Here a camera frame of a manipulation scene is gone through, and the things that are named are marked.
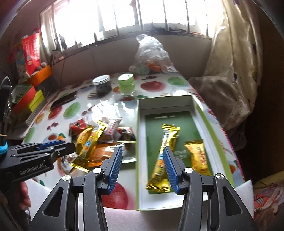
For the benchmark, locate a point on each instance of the clear plastic bag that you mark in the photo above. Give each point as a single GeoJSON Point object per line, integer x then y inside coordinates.
{"type": "Point", "coordinates": [153, 53]}

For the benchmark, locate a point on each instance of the red snack bag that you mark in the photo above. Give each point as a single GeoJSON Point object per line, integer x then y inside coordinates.
{"type": "Point", "coordinates": [32, 52]}

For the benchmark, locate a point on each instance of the brown red wafer packet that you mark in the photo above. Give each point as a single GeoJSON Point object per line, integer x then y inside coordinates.
{"type": "Point", "coordinates": [77, 127]}

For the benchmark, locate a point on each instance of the silver snack packet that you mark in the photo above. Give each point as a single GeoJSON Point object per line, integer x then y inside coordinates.
{"type": "Point", "coordinates": [127, 153]}

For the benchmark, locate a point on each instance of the long gold snack bar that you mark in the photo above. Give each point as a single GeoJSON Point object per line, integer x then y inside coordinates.
{"type": "Point", "coordinates": [93, 142]}
{"type": "Point", "coordinates": [158, 168]}

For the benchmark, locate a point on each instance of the orange box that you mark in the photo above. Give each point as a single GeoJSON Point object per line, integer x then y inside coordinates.
{"type": "Point", "coordinates": [40, 76]}

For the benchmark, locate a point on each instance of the white pink snack packet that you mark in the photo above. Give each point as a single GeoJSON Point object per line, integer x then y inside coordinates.
{"type": "Point", "coordinates": [112, 128]}

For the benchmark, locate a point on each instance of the person's left hand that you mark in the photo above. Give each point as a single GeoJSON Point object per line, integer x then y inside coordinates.
{"type": "Point", "coordinates": [26, 194]}

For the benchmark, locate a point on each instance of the black gold snack packet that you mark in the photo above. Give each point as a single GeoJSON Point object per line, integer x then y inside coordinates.
{"type": "Point", "coordinates": [128, 138]}

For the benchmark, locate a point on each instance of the clear jar with dark contents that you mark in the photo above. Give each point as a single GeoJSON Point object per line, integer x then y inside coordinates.
{"type": "Point", "coordinates": [102, 86]}

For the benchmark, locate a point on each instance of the white red snack packet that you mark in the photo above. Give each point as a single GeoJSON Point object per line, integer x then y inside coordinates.
{"type": "Point", "coordinates": [70, 163]}

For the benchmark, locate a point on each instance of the window with bars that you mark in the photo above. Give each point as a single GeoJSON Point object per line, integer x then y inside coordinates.
{"type": "Point", "coordinates": [124, 17]}

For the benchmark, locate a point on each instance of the black white striped box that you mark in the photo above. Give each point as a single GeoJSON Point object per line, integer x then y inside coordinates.
{"type": "Point", "coordinates": [35, 116]}

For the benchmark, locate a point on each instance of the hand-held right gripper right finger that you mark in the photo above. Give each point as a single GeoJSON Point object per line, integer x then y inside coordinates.
{"type": "Point", "coordinates": [171, 172]}

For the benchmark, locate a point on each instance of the black smartphone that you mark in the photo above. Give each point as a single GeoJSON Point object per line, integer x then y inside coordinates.
{"type": "Point", "coordinates": [64, 100]}

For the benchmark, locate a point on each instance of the yellow green box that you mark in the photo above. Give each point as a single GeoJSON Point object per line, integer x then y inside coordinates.
{"type": "Point", "coordinates": [36, 101]}

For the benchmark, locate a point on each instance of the cream printed curtain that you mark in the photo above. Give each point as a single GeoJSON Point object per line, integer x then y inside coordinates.
{"type": "Point", "coordinates": [233, 66]}

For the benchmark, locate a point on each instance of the red textured box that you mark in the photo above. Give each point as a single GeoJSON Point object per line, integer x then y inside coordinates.
{"type": "Point", "coordinates": [24, 97]}

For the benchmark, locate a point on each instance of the orange white snack packet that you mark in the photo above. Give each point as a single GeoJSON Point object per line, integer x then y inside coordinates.
{"type": "Point", "coordinates": [101, 155]}

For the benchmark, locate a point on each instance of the black red snack packet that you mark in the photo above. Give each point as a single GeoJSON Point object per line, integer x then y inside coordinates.
{"type": "Point", "coordinates": [124, 132]}

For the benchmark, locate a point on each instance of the white foam board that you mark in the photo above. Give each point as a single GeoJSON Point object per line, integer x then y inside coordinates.
{"type": "Point", "coordinates": [244, 195]}

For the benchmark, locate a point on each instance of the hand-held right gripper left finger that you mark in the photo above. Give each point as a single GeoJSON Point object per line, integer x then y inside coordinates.
{"type": "Point", "coordinates": [114, 170]}

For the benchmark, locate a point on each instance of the orange gold snack packet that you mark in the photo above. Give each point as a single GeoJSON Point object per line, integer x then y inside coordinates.
{"type": "Point", "coordinates": [83, 138]}
{"type": "Point", "coordinates": [198, 157]}

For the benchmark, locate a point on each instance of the green cup with lid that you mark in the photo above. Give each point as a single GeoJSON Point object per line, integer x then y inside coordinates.
{"type": "Point", "coordinates": [126, 85]}

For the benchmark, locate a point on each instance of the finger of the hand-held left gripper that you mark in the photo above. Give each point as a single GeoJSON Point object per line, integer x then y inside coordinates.
{"type": "Point", "coordinates": [52, 144]}
{"type": "Point", "coordinates": [64, 149]}

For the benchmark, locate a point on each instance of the colourful printed blanket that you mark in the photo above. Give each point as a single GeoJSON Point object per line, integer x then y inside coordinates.
{"type": "Point", "coordinates": [268, 200]}

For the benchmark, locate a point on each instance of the white green cardboard box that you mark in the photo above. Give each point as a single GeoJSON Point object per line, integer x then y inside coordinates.
{"type": "Point", "coordinates": [155, 124]}

